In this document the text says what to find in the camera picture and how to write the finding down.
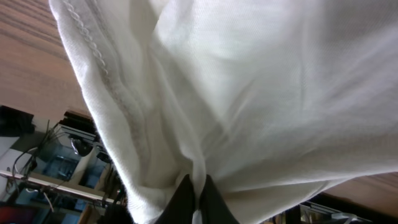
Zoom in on white t-shirt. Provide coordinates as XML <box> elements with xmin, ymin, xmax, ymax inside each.
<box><xmin>50</xmin><ymin>0</ymin><xmax>397</xmax><ymax>223</ymax></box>

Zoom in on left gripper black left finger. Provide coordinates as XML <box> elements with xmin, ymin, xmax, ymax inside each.
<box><xmin>155</xmin><ymin>174</ymin><xmax>195</xmax><ymax>224</ymax></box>

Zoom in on grey metal shelf frame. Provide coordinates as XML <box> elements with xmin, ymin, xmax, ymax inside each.
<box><xmin>0</xmin><ymin>123</ymin><xmax>116</xmax><ymax>206</ymax></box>

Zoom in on black background cables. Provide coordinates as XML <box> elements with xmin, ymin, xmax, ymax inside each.
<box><xmin>11</xmin><ymin>119</ymin><xmax>66</xmax><ymax>181</ymax></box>

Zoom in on clear blue storage bin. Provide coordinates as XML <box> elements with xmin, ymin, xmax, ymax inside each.
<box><xmin>34</xmin><ymin>143</ymin><xmax>94</xmax><ymax>185</ymax></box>

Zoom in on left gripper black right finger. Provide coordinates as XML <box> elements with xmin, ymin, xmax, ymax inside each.
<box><xmin>199</xmin><ymin>175</ymin><xmax>239</xmax><ymax>224</ymax></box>

